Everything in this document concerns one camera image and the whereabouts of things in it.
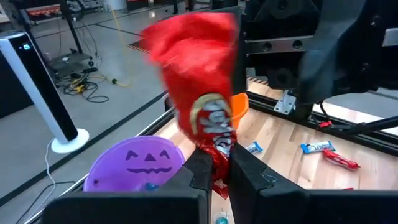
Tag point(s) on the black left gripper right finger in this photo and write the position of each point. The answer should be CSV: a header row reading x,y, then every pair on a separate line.
x,y
295,208

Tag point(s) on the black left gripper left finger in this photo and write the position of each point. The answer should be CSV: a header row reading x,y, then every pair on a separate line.
x,y
124,208

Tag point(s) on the blue white chocolate bar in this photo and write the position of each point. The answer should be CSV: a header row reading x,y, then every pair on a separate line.
x,y
317,147
255,147

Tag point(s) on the red KitKat candy bar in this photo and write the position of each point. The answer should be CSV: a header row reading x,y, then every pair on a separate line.
x,y
340,159
199,77

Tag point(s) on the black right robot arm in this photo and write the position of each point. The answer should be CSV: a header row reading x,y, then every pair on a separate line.
x,y
326,62

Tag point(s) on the purple halloween bucket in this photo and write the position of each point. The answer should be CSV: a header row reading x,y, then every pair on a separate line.
x,y
133,180

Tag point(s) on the orange halloween bucket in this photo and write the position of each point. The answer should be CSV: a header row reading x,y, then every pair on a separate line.
x,y
240,107

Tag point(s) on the black white tower fan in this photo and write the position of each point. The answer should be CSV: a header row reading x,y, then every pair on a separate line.
x,y
40,87

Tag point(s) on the hazard striped floor ramp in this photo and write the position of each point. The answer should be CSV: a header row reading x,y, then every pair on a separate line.
x,y
138,46

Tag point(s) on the black wheeled stand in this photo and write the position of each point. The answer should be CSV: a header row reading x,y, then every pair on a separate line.
x,y
71,46

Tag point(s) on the red boxes on shelf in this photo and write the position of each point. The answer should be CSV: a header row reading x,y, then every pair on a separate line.
x,y
43,11

